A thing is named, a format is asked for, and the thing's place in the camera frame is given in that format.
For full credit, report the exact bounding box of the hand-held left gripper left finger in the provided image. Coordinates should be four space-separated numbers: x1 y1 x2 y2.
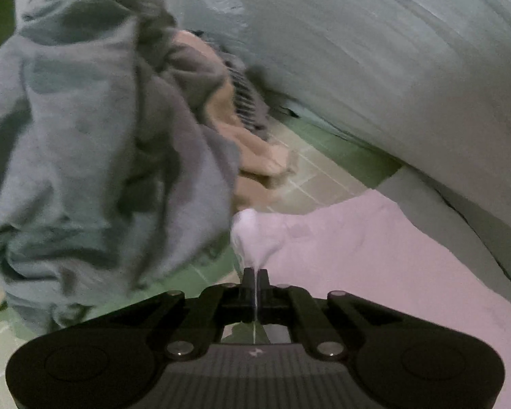
106 268 256 361

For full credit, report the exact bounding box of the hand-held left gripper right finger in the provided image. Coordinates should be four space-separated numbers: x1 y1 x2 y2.
255 268 403 361

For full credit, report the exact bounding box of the white garment with grey print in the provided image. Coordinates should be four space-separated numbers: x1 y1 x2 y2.
230 190 511 388

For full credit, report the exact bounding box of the dark striped garment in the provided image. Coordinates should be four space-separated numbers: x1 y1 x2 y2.
191 30 278 141

